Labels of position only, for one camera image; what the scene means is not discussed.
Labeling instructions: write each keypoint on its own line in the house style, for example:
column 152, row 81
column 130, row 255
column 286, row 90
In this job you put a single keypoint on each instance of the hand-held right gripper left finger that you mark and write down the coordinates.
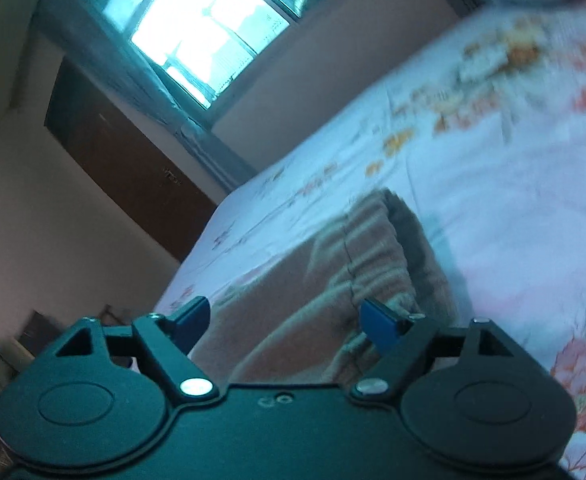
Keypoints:
column 193, row 322

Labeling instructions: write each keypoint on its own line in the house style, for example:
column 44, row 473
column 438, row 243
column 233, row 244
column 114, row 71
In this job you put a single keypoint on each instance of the window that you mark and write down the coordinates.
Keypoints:
column 208, row 30

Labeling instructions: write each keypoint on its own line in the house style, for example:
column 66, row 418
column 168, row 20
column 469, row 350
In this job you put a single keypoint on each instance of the bed with floral sheet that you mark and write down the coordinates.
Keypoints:
column 513, row 170

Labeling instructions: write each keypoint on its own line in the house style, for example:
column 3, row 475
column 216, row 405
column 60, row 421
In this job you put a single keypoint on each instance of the beige pants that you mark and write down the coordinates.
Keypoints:
column 333, row 285

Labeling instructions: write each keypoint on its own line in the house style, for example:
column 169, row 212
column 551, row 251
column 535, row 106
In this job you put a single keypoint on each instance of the brown wooden door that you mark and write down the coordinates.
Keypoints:
column 123, row 160

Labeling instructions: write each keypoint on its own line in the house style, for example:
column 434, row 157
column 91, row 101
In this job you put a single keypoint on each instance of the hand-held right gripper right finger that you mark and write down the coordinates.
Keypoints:
column 380, row 329

